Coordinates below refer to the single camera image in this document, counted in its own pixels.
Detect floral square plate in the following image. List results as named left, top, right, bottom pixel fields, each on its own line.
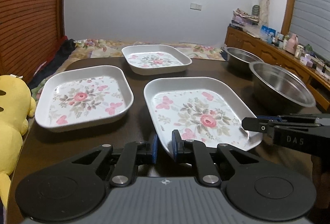
left=35, top=65, right=134, bottom=133
left=144, top=77, right=263, bottom=155
left=121, top=44, right=192, bottom=76

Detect large steel bowl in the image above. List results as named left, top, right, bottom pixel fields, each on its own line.
left=249, top=62, right=316, bottom=114

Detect wooden sideboard cabinet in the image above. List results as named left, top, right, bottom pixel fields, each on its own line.
left=225, top=26, right=329, bottom=112

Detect pink bottle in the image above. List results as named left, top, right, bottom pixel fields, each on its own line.
left=285, top=34, right=299, bottom=55

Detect far steel bowl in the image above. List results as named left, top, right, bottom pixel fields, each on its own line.
left=224, top=47, right=263, bottom=71

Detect blue picture card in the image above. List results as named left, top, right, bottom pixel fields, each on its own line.
left=260, top=25, right=276, bottom=44

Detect floral bed quilt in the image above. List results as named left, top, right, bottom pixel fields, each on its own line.
left=36, top=38, right=228, bottom=101

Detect dark clothes on bed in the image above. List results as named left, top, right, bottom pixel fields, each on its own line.
left=28, top=39, right=75, bottom=90

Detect yellow plush toy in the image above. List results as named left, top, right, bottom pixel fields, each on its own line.
left=0, top=74, right=36, bottom=207

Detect stack of folded cloths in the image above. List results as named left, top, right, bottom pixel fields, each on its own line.
left=231, top=9, right=259, bottom=29

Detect wooden louvered wardrobe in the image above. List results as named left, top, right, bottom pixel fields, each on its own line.
left=1, top=0, right=66, bottom=82

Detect white wall switch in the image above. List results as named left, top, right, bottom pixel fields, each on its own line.
left=190, top=3, right=203, bottom=11

